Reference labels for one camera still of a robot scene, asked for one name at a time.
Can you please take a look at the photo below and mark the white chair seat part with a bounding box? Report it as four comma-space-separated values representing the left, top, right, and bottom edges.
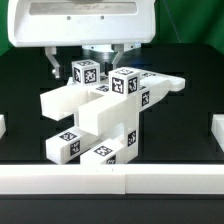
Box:
101, 112, 139, 164

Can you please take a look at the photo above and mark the white chair back frame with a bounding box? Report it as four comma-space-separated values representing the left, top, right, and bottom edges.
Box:
40, 68, 185, 135

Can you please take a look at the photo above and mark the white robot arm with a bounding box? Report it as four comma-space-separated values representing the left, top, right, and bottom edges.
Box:
7, 0, 156, 77

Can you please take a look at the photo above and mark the white part left edge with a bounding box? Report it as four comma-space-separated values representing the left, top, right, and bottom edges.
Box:
0, 114, 6, 139

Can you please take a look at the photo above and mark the white front barrier rail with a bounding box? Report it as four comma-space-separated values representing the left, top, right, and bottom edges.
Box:
0, 164, 224, 195

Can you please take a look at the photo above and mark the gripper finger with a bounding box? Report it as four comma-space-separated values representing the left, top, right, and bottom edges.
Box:
45, 47, 60, 79
112, 44, 124, 66

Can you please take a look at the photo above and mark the white part edge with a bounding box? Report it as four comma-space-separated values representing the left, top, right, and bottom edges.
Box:
0, 114, 6, 139
211, 114, 224, 152

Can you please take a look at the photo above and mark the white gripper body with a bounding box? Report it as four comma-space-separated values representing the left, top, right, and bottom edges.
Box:
7, 0, 156, 47

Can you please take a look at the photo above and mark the white part right edge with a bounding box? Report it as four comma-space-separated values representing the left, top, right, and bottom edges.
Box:
211, 114, 224, 152

